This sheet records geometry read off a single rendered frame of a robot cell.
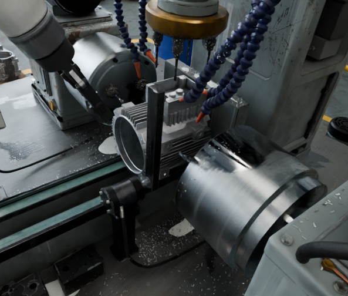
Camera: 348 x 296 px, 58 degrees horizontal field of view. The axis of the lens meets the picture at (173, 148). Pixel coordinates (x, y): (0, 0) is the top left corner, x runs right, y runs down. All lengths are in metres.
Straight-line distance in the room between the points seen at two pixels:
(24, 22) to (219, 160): 0.41
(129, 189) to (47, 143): 0.59
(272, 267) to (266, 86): 0.48
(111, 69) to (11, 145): 0.48
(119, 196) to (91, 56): 0.46
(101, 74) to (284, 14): 0.49
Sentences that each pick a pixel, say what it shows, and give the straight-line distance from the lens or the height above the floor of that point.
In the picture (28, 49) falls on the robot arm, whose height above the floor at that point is 1.29.
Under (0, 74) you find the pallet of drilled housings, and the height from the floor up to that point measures 0.21.
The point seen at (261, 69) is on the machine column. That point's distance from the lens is 0.86.
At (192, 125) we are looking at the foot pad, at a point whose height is 1.07.
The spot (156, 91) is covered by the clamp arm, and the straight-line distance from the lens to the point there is 0.57.
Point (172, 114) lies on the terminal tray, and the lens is 0.76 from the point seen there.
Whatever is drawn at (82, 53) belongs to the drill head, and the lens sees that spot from 1.01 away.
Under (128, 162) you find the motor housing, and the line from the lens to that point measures 0.88.
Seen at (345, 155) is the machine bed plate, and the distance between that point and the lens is 1.37.
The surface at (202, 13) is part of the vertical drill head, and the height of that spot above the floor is 1.34.
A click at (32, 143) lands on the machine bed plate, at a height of 0.80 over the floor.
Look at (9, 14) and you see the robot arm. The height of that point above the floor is 1.36.
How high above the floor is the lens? 1.53
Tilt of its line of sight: 39 degrees down
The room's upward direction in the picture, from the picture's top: 6 degrees clockwise
